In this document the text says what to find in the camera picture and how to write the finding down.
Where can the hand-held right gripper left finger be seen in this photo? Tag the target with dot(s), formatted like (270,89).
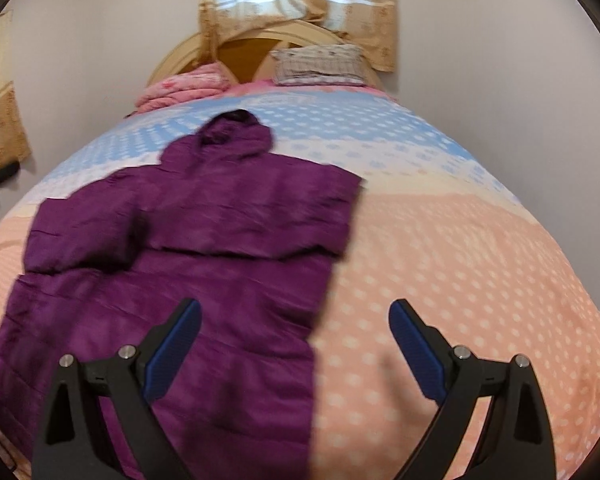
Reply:
(175,345)

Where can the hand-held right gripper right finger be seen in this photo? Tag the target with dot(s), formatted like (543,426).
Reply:
(415,345)

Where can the purple hooded puffer jacket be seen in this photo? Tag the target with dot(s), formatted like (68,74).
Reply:
(205,220)

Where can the dotted pastel bedspread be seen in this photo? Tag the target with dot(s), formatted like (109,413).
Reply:
(455,260)

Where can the folded pink floral blanket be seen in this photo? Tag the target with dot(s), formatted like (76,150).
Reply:
(180,91)

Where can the beige floral side curtain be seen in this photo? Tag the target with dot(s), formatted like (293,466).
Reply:
(5,120)

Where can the striped patterned pillow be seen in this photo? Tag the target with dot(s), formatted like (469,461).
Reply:
(320,64)

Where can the cream wooden headboard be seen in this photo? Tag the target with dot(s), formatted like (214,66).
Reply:
(245,52)

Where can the beige floral window curtain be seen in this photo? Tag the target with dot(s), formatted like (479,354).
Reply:
(230,25)

